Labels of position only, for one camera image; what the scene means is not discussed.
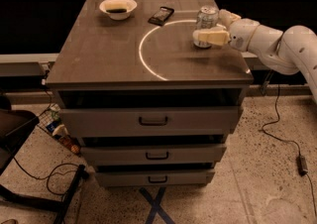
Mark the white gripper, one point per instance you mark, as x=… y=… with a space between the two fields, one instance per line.
x=242 y=35

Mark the silver 7up soda can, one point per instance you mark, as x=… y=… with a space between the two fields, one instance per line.
x=207 y=17

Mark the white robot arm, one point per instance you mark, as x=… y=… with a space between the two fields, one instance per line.
x=285 y=52

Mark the black snack packet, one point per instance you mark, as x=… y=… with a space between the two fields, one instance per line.
x=161 y=16

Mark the white bowl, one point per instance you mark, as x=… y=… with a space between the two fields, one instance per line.
x=130 y=5

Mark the grey drawer cabinet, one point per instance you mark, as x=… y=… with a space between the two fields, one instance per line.
x=106 y=64

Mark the dark item in bowl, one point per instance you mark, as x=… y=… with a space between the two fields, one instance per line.
x=116 y=11

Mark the top grey drawer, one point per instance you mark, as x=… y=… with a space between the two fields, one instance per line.
x=135 y=122

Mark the grey drawer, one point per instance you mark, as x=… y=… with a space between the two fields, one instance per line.
x=154 y=155
x=135 y=122
x=153 y=178

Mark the middle grey drawer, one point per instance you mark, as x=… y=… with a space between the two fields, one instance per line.
x=154 y=155

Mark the bottom grey drawer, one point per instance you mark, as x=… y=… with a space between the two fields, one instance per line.
x=153 y=178

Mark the blue tape cross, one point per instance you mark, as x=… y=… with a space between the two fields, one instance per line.
x=156 y=209

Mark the black power adapter with cable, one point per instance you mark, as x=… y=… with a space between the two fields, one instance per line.
x=302 y=167

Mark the wire basket with items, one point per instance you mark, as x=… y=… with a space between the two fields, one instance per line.
x=50 y=123

